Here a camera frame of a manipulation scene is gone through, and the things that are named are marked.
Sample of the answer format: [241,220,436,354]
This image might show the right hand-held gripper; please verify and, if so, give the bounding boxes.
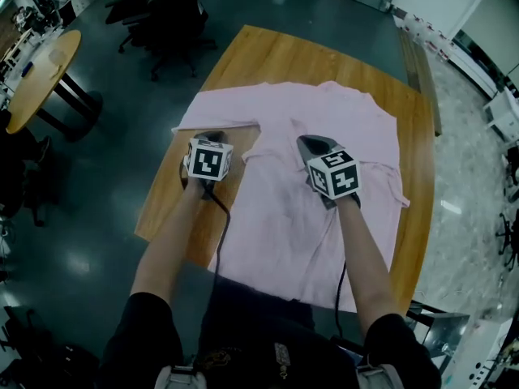
[295,135,362,211]

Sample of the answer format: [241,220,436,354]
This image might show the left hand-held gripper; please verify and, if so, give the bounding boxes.
[181,130,235,190]

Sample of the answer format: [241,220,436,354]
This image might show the pink shirt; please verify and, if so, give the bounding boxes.
[170,80,411,314]

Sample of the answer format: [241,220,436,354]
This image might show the person's right forearm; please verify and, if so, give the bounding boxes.
[336,196,392,331]

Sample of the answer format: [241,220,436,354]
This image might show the person's left forearm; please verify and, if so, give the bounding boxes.
[130,184,208,307]

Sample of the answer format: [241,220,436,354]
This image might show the rectangular wooden table white legs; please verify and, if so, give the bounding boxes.
[133,24,435,315]

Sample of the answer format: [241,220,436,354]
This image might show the black office chair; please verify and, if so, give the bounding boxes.
[117,0,218,83]

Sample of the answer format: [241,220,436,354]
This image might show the dark wooden plank bench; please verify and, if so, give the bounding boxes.
[398,26,443,138]

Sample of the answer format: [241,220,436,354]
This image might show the row of white bottles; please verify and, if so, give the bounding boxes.
[395,8,453,62]

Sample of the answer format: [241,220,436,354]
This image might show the person's black trousers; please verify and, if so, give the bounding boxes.
[204,276,317,340]

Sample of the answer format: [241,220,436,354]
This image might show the round wooden table black base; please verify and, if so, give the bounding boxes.
[6,29,105,143]

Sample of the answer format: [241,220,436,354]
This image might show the white cabinet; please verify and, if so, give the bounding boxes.
[484,87,519,141]

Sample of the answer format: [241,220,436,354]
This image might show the beaded pendant with key charm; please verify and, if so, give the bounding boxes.
[274,341,291,380]

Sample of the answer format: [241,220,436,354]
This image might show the row of black swivel chairs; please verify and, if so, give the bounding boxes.
[494,143,519,273]

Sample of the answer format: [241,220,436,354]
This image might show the person's black shirt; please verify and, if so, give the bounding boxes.
[99,292,443,389]

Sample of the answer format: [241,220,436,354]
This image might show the white machine housing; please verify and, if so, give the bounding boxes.
[461,318,519,389]

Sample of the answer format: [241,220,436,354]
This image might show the left hand-held gripper black cable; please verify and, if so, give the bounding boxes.
[200,182,232,299]

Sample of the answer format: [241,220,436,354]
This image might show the hand-held gripper black cable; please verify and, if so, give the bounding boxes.
[334,260,349,338]
[200,182,232,299]

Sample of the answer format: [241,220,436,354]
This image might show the right hand-held gripper black cable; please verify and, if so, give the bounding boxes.
[334,260,349,338]

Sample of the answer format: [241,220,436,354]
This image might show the grey shoulder strap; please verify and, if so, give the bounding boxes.
[355,362,410,389]
[153,365,210,389]

